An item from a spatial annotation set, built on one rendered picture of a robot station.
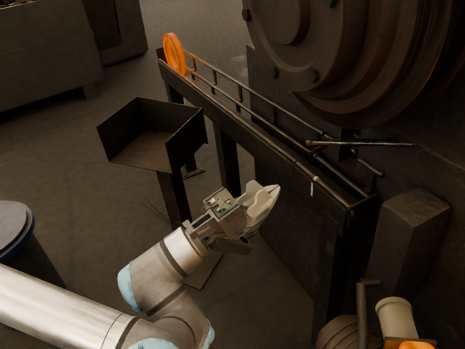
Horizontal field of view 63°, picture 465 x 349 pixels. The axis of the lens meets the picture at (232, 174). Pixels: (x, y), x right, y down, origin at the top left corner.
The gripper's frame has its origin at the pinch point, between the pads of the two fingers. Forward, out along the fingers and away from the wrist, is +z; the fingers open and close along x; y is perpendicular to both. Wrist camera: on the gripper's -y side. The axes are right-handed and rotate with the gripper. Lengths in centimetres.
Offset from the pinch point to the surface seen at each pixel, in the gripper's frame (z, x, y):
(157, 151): -17, 52, -11
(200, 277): -33, 43, -67
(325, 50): 13.6, -8.9, 30.1
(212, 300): -33, 31, -68
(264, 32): 13.7, 9.7, 27.4
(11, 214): -71, 71, -11
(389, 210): 12.5, -19.7, 0.8
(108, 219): -57, 99, -60
